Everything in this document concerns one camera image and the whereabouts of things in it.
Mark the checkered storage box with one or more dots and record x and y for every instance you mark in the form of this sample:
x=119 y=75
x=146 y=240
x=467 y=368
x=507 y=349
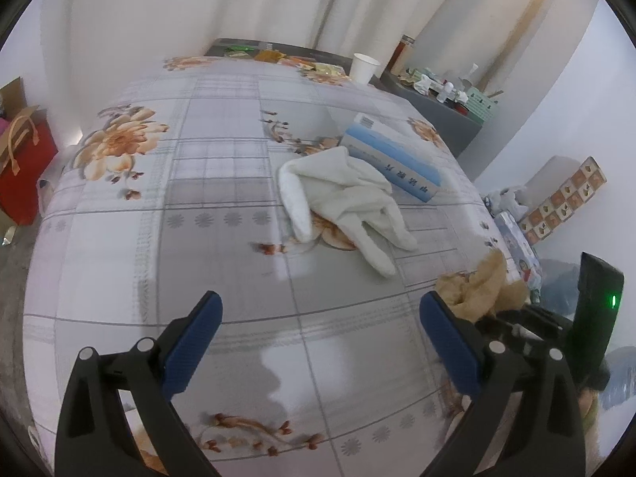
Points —
x=561 y=203

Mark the grey plastic bag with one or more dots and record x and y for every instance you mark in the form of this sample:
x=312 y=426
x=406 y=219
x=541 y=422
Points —
x=559 y=283

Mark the red gift bag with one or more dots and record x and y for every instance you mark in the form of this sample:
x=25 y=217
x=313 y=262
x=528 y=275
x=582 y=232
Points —
x=25 y=179

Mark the pale blue crumpled bag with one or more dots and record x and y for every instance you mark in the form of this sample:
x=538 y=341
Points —
x=507 y=198

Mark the grey side table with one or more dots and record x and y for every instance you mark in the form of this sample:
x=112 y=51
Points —
x=442 y=119

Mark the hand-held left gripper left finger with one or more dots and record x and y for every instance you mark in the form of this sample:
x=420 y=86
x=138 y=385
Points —
x=194 y=343

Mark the dark snack tray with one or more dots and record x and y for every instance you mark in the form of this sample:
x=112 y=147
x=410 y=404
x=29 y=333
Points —
x=233 y=44

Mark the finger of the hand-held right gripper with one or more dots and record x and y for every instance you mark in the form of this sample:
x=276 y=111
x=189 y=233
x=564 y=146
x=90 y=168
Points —
x=536 y=320

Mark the white towel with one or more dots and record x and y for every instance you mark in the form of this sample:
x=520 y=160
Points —
x=338 y=194

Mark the floral tablecloth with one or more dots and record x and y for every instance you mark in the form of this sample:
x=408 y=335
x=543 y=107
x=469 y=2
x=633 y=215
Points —
x=223 y=258

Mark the white paper cup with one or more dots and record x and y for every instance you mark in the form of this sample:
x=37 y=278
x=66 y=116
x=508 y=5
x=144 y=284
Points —
x=364 y=69

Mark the green patterned box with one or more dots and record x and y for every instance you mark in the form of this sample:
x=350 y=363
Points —
x=479 y=104

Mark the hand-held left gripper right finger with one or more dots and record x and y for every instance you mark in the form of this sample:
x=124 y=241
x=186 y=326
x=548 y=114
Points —
x=447 y=343

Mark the white curtain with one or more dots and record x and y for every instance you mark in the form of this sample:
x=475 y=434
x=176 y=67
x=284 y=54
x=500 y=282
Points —
x=248 y=0

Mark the blue tissue box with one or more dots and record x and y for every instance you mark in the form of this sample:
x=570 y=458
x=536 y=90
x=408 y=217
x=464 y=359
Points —
x=392 y=159

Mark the tan cloth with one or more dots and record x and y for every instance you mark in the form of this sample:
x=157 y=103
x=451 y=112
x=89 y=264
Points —
x=477 y=283

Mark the blue printed packet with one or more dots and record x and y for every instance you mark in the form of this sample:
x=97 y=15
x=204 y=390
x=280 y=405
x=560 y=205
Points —
x=519 y=248

